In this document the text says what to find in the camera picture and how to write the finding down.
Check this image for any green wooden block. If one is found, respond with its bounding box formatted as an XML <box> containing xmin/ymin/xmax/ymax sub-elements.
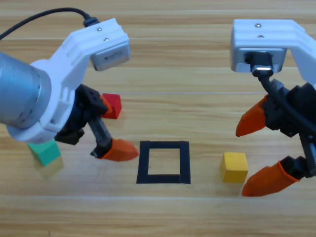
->
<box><xmin>27</xmin><ymin>138</ymin><xmax>62</xmax><ymax>167</ymax></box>

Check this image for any black camera cable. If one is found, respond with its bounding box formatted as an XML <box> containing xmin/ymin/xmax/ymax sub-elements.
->
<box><xmin>0</xmin><ymin>7</ymin><xmax>101</xmax><ymax>41</ymax></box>
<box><xmin>244</xmin><ymin>51</ymin><xmax>316</xmax><ymax>139</ymax></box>

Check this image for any yellow wooden block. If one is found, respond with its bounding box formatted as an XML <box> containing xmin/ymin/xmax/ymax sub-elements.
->
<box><xmin>220</xmin><ymin>152</ymin><xmax>248</xmax><ymax>183</ymax></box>

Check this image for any red wooden block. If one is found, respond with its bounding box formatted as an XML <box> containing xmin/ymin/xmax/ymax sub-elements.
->
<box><xmin>100</xmin><ymin>93</ymin><xmax>122</xmax><ymax>120</ymax></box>

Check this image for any black tape square outline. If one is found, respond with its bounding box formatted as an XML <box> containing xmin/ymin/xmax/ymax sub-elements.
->
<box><xmin>136</xmin><ymin>140</ymin><xmax>191</xmax><ymax>185</ymax></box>

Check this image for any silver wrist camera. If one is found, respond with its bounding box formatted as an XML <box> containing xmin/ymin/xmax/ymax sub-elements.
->
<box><xmin>232</xmin><ymin>46</ymin><xmax>288</xmax><ymax>74</ymax></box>
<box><xmin>90</xmin><ymin>40</ymin><xmax>131</xmax><ymax>72</ymax></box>

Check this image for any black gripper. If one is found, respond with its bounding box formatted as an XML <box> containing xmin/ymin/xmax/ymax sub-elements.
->
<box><xmin>236</xmin><ymin>80</ymin><xmax>316</xmax><ymax>198</ymax></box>
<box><xmin>54</xmin><ymin>83</ymin><xmax>139</xmax><ymax>162</ymax></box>

